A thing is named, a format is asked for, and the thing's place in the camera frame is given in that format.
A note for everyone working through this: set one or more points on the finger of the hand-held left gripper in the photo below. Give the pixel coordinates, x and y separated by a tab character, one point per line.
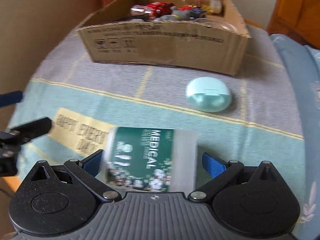
35	127
11	98

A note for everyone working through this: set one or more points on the clear round plastic container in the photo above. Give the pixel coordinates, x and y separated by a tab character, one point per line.
217	25

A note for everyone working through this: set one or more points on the brown cardboard box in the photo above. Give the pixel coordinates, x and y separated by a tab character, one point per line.
162	47

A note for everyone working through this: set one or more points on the plaid bed blanket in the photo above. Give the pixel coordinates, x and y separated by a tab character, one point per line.
150	92

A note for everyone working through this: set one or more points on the clear bottle of yellow capsules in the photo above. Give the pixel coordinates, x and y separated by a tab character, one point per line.
200	1

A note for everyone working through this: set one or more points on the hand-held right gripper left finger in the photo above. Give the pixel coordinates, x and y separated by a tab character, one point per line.
93	162

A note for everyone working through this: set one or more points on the wooden headboard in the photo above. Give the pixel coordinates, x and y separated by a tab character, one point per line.
295	10

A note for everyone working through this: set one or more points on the light teal egg-shaped case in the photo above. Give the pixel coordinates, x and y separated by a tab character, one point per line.
207	95

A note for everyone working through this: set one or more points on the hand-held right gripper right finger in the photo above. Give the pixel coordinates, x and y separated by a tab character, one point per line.
212	164

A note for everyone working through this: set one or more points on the red and blue toy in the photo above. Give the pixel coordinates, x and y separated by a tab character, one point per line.
195	10

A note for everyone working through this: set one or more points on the red toy car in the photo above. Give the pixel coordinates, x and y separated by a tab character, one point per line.
160	7

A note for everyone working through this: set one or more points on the green label cotton swab jar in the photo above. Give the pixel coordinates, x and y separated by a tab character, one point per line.
150	160

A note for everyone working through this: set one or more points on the grey cat toy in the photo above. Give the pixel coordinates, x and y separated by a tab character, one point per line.
175	15

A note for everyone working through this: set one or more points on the blue floral pillow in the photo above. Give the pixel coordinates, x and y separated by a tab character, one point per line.
307	105

